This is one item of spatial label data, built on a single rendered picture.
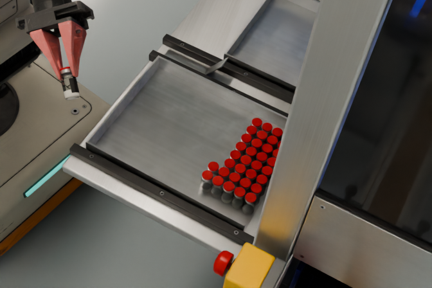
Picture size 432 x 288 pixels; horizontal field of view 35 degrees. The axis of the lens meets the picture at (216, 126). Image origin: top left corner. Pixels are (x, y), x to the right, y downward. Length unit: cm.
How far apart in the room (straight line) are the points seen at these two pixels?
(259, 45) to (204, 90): 18
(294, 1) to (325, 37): 92
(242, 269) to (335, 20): 49
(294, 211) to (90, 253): 130
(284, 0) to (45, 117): 88
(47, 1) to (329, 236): 53
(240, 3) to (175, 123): 38
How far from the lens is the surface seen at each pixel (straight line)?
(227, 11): 161
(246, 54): 152
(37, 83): 226
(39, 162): 208
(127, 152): 135
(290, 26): 160
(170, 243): 224
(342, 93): 78
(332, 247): 104
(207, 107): 142
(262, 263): 109
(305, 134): 86
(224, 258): 110
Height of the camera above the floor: 201
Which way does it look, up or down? 54 degrees down
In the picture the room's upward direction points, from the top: 8 degrees clockwise
